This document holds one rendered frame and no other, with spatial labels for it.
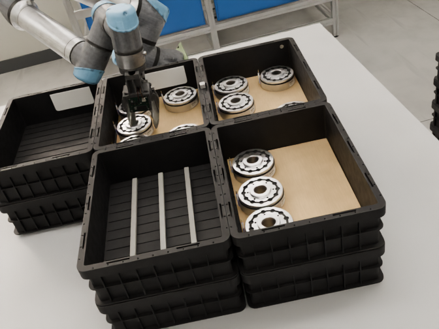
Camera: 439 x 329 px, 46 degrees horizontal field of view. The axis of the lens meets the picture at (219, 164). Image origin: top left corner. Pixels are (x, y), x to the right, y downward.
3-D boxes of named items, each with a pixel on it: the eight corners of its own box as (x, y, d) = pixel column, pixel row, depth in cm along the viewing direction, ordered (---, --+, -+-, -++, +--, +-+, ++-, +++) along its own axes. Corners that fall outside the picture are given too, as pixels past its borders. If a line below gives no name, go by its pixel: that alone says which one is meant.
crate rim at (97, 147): (105, 83, 163) (102, 77, 161) (198, 63, 162) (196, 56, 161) (95, 158, 131) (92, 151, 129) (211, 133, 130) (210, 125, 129)
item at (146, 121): (117, 119, 154) (117, 118, 153) (151, 112, 154) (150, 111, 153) (116, 138, 146) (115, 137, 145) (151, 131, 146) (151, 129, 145)
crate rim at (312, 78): (198, 63, 162) (197, 56, 161) (292, 43, 162) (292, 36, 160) (211, 133, 130) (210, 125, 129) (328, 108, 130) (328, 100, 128)
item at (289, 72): (259, 70, 162) (259, 68, 162) (291, 64, 161) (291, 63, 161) (261, 86, 154) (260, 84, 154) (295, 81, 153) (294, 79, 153)
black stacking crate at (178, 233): (108, 187, 136) (93, 153, 130) (218, 164, 136) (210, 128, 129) (96, 311, 105) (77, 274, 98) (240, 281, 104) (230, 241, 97)
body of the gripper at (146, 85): (125, 115, 139) (116, 76, 132) (127, 99, 146) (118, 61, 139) (153, 111, 140) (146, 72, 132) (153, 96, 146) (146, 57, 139)
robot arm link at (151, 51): (139, 71, 192) (104, 57, 186) (154, 38, 188) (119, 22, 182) (146, 81, 182) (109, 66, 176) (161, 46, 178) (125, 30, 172)
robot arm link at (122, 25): (127, -1, 131) (140, 8, 125) (136, 39, 138) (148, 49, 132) (98, 6, 129) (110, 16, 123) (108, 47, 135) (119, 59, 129)
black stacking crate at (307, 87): (205, 90, 168) (198, 58, 161) (295, 70, 167) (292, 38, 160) (219, 162, 136) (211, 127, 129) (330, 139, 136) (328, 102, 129)
